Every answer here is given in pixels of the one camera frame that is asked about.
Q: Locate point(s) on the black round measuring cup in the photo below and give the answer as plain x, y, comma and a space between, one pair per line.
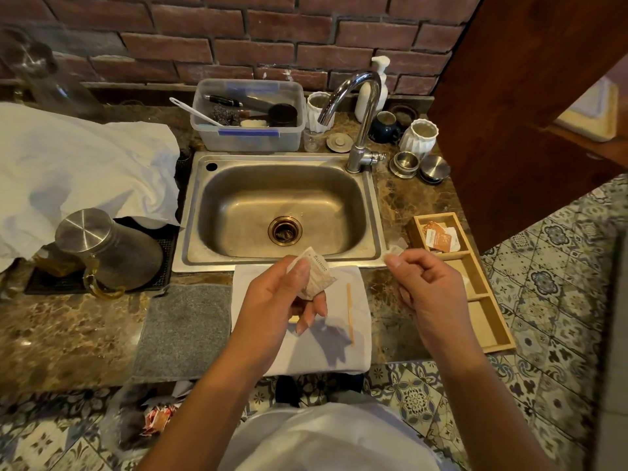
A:
283, 115

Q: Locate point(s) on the clear glass jar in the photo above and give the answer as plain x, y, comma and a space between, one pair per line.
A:
44, 73

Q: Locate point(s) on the white soap bar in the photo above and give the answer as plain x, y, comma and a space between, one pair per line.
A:
253, 123

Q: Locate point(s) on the brass sink drain strainer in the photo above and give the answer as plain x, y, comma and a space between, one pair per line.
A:
285, 231

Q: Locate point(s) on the person's left forearm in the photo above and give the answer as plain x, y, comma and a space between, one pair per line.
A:
206, 412

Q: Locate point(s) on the small steel cup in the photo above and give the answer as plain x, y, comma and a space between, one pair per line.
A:
404, 164

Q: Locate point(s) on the round steel lid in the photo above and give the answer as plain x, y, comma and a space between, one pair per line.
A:
434, 169

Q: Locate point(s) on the person's white apron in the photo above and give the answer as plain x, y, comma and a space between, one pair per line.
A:
333, 441

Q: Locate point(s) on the white box in cabinet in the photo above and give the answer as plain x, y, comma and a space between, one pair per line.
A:
588, 112

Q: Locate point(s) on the orange white sachets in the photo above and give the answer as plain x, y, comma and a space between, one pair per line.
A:
441, 236

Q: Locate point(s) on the steel wool scourer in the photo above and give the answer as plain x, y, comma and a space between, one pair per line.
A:
224, 115

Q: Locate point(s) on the clear plastic container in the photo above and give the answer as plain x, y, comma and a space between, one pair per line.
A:
245, 137

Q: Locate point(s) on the glass jug with steel lid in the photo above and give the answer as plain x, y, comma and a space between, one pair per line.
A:
113, 250

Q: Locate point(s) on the person's left thumb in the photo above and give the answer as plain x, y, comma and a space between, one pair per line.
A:
297, 272

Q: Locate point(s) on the large white cloth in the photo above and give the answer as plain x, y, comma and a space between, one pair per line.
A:
73, 166

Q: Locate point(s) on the wooden stirring stick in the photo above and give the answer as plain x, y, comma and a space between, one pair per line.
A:
350, 313

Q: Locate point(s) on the small clear glass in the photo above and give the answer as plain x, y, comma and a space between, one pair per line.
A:
312, 141

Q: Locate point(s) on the metal sink plug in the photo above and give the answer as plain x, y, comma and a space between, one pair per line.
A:
339, 142

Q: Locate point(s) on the stainless steel sink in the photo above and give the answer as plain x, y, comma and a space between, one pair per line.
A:
235, 191

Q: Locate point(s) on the black rubber drip mat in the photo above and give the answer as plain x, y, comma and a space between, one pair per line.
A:
167, 259

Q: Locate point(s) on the white folded towel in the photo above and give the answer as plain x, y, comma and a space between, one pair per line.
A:
328, 348

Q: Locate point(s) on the dark blue mug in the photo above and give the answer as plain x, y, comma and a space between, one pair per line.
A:
383, 128

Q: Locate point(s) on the beige paper sachet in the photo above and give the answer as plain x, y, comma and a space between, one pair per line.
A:
320, 277

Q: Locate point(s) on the white plastic spoon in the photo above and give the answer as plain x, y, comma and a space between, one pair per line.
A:
194, 111

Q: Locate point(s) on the person's left hand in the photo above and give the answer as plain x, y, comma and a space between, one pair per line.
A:
270, 304

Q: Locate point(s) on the chrome faucet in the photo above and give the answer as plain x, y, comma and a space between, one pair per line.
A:
360, 137

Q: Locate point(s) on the white pump soap bottle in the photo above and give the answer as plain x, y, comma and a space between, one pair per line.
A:
381, 88

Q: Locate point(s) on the person's right forearm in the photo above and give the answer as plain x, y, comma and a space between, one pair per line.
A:
485, 416

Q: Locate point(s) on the person's right hand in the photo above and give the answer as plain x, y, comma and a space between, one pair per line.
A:
436, 299

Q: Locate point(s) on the white ribbed ceramic cup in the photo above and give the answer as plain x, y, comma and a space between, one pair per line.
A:
316, 110
418, 138

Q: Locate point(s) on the brown wooden cabinet door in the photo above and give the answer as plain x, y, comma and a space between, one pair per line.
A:
515, 117

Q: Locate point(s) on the torn sachet strip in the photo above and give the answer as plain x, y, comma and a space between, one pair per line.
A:
395, 252

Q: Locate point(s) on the crumpled orange white wrappers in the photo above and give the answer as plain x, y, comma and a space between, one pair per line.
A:
158, 419

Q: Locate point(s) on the clear trash bag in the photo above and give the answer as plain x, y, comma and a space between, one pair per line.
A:
127, 416

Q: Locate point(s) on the person's right thumb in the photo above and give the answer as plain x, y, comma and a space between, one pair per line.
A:
398, 265

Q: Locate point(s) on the grey absorbent mat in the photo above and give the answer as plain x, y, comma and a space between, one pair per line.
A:
184, 331

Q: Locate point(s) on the dark brown small bowl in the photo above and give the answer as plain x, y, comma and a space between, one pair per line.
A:
405, 115

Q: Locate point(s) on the wooden compartment tray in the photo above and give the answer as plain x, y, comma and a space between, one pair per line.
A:
490, 323

